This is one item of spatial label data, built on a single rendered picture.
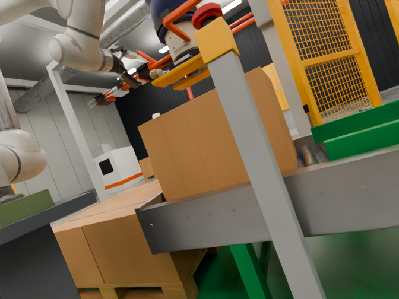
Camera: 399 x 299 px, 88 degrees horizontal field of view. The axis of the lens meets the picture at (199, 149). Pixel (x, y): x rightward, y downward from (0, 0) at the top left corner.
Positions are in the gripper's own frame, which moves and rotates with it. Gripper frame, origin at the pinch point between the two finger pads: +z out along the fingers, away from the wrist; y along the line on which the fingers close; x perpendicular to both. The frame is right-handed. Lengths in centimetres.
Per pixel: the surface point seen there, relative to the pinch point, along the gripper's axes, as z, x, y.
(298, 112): 102, 65, 52
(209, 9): -45, 50, 20
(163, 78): -7.2, 15.3, 12.8
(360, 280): 4, 62, 122
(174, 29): -13.2, 30.4, 1.3
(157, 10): -2.7, 22.0, -16.1
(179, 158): -11, 10, 48
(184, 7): -19.8, 38.7, 0.5
